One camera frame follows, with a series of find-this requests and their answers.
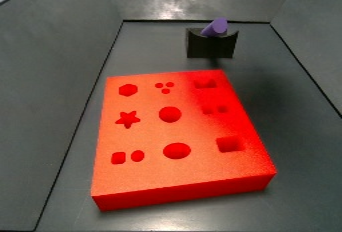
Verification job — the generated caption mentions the purple cylinder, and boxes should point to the purple cylinder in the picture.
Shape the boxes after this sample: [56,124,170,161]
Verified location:
[201,17,227,37]

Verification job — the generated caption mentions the red foam shape board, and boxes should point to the red foam shape board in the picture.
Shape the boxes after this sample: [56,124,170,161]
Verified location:
[91,70,277,211]

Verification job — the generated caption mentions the black curved cradle stand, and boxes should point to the black curved cradle stand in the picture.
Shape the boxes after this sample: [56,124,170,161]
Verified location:
[186,28,239,58]

